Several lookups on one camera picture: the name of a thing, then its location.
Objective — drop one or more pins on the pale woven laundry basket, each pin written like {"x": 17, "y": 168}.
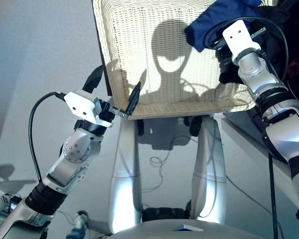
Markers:
{"x": 144, "y": 37}

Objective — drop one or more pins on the black garment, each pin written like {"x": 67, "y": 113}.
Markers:
{"x": 274, "y": 15}

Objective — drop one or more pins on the black wheeled basket stand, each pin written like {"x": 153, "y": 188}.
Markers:
{"x": 140, "y": 127}

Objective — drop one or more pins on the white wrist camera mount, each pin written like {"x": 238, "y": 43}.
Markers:
{"x": 81, "y": 104}
{"x": 239, "y": 37}

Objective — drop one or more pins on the silver robot leg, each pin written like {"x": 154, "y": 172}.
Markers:
{"x": 209, "y": 174}
{"x": 124, "y": 179}

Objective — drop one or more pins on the silver robot torso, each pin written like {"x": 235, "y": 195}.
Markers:
{"x": 184, "y": 232}

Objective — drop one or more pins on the navy blue garment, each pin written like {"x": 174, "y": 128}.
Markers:
{"x": 214, "y": 15}

